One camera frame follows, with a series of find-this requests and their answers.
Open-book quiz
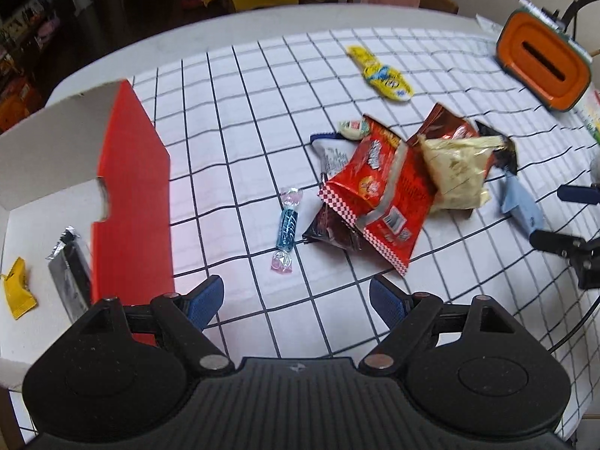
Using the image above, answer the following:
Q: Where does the light blue snack packet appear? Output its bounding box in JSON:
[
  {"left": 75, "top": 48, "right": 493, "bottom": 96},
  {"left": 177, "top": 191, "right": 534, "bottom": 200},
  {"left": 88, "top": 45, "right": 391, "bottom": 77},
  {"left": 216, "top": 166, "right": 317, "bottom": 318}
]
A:
[{"left": 500, "top": 171, "right": 544, "bottom": 238}]

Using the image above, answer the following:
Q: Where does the dark brown snack packet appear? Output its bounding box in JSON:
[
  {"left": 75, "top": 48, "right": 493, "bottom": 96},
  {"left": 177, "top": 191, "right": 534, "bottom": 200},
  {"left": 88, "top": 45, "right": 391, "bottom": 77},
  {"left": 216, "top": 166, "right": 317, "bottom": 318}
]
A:
[{"left": 302, "top": 204, "right": 363, "bottom": 252}]

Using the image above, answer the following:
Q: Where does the cream snack packet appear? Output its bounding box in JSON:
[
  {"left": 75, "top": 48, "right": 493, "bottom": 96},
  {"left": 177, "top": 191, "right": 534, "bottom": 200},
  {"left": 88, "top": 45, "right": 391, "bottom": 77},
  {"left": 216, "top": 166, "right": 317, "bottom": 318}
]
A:
[{"left": 418, "top": 134, "right": 504, "bottom": 212}]

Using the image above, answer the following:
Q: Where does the silver black foil snack bar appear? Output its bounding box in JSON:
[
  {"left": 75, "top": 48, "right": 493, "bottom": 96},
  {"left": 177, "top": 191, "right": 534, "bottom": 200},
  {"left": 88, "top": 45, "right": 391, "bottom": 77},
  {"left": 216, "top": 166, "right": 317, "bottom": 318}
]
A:
[{"left": 46, "top": 225, "right": 92, "bottom": 323}]

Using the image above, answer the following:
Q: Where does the large red snack bag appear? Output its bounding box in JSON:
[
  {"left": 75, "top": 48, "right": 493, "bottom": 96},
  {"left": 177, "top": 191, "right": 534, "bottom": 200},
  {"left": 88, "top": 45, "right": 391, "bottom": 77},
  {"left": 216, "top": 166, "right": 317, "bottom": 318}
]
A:
[{"left": 318, "top": 115, "right": 437, "bottom": 275}]

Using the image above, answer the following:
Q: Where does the brown red Oreo packet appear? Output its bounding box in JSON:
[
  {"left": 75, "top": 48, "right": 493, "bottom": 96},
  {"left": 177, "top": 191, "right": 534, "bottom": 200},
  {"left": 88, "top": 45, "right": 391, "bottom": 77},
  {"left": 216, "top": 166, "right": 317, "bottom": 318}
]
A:
[{"left": 408, "top": 103, "right": 479, "bottom": 146}]

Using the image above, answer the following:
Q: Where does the blue candy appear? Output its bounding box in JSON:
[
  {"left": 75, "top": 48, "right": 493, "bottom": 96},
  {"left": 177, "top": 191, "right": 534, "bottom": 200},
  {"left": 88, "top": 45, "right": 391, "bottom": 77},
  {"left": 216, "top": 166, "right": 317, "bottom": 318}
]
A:
[{"left": 270, "top": 188, "right": 303, "bottom": 274}]

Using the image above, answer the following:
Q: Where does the yellow candy packet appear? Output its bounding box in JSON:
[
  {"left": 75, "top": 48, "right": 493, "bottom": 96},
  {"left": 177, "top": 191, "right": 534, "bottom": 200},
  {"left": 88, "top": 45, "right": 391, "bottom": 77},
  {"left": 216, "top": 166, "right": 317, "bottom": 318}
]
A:
[{"left": 1, "top": 257, "right": 38, "bottom": 320}]

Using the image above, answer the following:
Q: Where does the white blue snack packet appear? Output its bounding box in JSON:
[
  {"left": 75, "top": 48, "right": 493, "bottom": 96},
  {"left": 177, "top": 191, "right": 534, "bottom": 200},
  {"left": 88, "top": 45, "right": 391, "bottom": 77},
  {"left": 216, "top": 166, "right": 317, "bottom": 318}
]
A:
[{"left": 310, "top": 133, "right": 358, "bottom": 181}]

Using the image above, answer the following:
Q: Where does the yellow minion jelly cup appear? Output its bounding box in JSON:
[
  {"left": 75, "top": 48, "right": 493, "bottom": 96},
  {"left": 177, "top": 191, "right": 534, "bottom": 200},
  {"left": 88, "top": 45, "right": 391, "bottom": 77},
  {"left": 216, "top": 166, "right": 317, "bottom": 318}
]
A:
[{"left": 346, "top": 46, "right": 414, "bottom": 103}]

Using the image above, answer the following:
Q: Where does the dark purple snack packet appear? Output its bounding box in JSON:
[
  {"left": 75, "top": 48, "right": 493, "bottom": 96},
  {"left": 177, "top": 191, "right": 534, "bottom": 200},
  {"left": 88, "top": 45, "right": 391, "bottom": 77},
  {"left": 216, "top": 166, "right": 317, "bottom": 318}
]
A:
[{"left": 475, "top": 120, "right": 518, "bottom": 176}]

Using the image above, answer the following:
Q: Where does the orange tissue box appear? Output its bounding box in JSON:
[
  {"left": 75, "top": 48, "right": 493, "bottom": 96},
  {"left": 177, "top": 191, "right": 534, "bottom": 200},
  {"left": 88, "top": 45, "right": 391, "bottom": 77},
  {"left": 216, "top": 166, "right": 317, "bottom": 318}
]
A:
[{"left": 496, "top": 9, "right": 592, "bottom": 112}]

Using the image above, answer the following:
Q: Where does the red white cardboard box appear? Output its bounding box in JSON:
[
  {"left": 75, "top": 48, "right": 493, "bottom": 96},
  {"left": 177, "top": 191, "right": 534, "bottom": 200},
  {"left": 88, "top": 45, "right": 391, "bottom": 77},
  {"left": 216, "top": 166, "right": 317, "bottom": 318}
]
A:
[{"left": 1, "top": 80, "right": 174, "bottom": 391}]

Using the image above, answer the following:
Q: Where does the black white grid tablecloth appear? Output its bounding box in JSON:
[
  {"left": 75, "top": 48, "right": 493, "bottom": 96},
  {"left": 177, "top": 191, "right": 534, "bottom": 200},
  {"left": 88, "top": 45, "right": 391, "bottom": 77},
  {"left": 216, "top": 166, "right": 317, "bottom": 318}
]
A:
[{"left": 8, "top": 27, "right": 600, "bottom": 441}]

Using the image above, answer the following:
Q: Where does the black cable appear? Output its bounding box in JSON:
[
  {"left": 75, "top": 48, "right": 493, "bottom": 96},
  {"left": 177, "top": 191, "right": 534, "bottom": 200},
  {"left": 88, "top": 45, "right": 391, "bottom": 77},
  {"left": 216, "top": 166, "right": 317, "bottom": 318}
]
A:
[{"left": 546, "top": 0, "right": 600, "bottom": 356}]

